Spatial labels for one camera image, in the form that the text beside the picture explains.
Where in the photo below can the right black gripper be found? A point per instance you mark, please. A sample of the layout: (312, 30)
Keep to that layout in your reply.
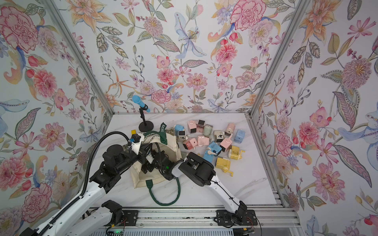
(149, 165)

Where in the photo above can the cream green tote bag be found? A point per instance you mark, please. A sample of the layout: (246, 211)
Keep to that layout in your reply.
(162, 140)

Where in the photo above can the pale green cube sharpener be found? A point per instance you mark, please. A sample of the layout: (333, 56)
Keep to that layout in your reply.
(182, 136)

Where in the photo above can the pink square pencil sharpener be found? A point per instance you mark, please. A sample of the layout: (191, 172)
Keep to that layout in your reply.
(190, 144)

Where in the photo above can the light blue pencil sharpener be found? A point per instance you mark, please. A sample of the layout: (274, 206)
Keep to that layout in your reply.
(178, 128)

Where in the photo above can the large pink pencil sharpener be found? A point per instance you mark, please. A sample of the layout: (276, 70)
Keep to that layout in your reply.
(192, 126)

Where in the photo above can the blue lever pencil sharpener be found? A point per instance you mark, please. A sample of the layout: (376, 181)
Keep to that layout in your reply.
(209, 155)

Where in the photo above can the small pink pencil sharpener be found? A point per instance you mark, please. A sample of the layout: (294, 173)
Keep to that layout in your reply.
(200, 126)

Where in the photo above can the blue round-front pencil sharpener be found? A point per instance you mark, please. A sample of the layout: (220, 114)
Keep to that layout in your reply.
(215, 148)

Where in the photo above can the mint green pencil sharpener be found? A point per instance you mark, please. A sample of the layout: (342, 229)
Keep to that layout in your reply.
(207, 130)

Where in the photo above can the cream pencil sharpener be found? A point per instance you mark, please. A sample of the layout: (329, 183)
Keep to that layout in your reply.
(219, 136)

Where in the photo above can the pink lever pencil sharpener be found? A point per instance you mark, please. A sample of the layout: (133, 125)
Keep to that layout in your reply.
(226, 143)

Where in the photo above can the yellow crank pencil sharpener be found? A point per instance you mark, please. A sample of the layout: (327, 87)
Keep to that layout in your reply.
(235, 153)

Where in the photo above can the pink round pencil sharpener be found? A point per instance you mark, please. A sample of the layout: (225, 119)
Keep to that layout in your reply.
(230, 129)

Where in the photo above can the blue cube pencil sharpener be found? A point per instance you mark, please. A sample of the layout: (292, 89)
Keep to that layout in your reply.
(239, 136)

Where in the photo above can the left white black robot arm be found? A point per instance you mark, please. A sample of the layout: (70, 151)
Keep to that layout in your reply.
(71, 206)

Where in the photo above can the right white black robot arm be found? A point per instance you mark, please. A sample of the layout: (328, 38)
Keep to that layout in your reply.
(203, 174)

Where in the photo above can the black microphone stand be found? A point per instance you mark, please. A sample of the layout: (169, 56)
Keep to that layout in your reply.
(145, 125)

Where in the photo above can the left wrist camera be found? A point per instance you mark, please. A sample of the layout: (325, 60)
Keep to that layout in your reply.
(136, 141)

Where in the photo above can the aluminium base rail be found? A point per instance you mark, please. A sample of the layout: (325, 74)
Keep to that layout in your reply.
(172, 217)

